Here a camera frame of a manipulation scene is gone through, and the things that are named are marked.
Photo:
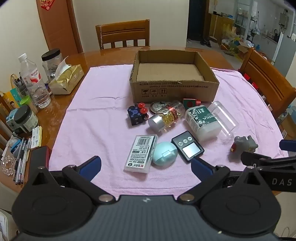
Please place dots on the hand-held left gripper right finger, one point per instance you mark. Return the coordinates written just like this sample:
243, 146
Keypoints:
200, 166

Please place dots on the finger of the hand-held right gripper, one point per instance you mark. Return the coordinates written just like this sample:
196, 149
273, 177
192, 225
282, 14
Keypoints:
254, 158
287, 145

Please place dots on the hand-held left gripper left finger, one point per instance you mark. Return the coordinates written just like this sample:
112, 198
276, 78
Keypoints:
90, 164

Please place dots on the grey elephant toy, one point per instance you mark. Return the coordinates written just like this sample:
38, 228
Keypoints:
244, 144

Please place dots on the teal round case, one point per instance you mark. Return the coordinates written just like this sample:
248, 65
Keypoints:
164, 154

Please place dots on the green label cotton swab container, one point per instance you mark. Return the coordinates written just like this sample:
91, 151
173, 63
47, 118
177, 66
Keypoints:
201, 122

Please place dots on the clear plastic jar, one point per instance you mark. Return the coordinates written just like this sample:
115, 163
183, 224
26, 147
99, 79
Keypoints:
225, 120

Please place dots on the clear case with white label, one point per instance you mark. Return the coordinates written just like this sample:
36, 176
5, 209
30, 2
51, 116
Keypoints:
141, 154

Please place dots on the brown cardboard box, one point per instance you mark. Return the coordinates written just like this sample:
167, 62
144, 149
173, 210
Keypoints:
173, 92

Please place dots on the black digital scale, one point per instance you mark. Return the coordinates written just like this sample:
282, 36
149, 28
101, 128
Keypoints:
187, 146

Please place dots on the pink cloth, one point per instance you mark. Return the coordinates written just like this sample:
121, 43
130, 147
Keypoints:
97, 115

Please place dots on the dark red case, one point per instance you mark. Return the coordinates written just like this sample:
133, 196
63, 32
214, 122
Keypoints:
38, 155

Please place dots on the white paper slips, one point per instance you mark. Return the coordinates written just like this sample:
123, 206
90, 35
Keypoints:
37, 136

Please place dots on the golden capsule bottle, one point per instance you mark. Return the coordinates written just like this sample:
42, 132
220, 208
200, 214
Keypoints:
166, 117

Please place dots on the red toy block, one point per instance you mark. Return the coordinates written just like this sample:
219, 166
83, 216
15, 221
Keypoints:
190, 103

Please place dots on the black cube toy red buttons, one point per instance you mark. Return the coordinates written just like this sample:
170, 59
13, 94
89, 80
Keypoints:
136, 115

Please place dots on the row of pens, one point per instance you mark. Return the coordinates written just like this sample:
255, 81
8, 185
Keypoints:
20, 160

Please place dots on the red items on chair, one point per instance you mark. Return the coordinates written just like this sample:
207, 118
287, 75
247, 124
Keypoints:
251, 81

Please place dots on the wooden chair with red items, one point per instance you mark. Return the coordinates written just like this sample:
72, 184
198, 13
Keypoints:
266, 74

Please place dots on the dark jar with white label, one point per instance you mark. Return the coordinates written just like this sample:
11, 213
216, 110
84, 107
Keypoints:
24, 119

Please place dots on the clear glass dish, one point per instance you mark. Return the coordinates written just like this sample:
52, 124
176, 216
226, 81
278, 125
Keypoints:
8, 166

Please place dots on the gold tissue pack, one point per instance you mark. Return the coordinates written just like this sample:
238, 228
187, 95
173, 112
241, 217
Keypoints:
67, 81

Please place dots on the green lid container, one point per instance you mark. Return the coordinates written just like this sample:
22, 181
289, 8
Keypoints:
26, 100

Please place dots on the grey refrigerator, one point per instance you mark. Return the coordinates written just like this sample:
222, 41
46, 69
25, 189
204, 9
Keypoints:
284, 53

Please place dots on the clear plastic water bottle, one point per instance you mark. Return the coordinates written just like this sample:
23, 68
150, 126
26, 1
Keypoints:
34, 88

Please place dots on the yellow printed box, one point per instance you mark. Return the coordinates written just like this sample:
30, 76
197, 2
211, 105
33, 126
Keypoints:
9, 102

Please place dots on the cardboard box on floor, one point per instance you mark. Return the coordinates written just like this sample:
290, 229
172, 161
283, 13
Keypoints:
246, 48

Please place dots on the clear jar with black lid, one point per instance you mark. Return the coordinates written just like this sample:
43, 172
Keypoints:
52, 55

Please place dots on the black shoes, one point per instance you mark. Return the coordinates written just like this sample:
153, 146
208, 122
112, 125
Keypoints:
205, 42

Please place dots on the yellow bag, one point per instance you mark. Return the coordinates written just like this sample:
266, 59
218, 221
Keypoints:
228, 31

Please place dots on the wooden cabinet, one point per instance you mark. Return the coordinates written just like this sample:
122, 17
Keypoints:
219, 25

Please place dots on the wooden chair with slatted back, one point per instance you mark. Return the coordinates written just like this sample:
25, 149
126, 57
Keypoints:
122, 29

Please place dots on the brown wooden door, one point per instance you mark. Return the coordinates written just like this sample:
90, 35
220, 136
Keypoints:
60, 27

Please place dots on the red door decoration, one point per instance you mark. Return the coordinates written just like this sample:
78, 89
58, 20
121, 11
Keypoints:
47, 3

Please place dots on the white wall outlet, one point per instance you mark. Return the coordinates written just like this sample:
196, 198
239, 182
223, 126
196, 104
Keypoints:
129, 42

